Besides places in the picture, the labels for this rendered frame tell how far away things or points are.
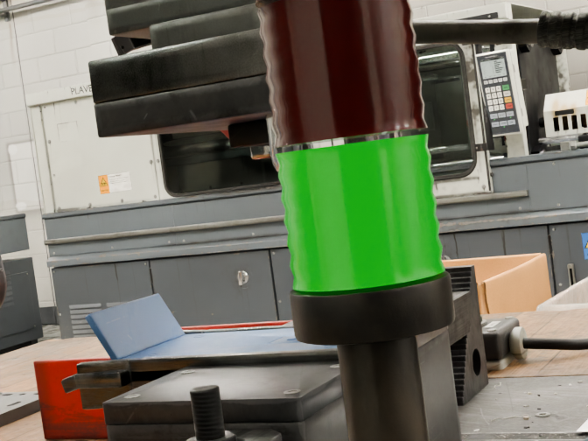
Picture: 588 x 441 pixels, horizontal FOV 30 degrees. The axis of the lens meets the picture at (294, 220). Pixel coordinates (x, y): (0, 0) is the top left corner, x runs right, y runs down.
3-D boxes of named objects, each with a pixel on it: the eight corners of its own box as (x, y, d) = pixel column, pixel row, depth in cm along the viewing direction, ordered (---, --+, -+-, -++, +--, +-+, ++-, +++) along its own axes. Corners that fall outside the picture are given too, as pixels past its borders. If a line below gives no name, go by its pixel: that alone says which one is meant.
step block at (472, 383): (451, 384, 83) (436, 267, 82) (488, 383, 81) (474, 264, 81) (423, 406, 77) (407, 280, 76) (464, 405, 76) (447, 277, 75)
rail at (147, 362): (140, 403, 58) (134, 357, 58) (370, 397, 53) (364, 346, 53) (134, 406, 58) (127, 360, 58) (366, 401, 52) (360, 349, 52)
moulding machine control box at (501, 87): (482, 138, 498) (472, 53, 496) (498, 136, 517) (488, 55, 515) (521, 133, 489) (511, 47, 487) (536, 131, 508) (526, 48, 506)
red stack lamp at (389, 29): (312, 143, 30) (297, 19, 29) (447, 125, 28) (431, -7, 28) (247, 150, 26) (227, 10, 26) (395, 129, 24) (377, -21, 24)
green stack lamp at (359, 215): (329, 272, 30) (313, 150, 30) (465, 262, 28) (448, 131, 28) (266, 296, 26) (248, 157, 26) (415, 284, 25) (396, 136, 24)
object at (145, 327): (161, 342, 66) (154, 293, 66) (400, 329, 59) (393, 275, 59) (91, 368, 60) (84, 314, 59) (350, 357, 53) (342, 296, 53)
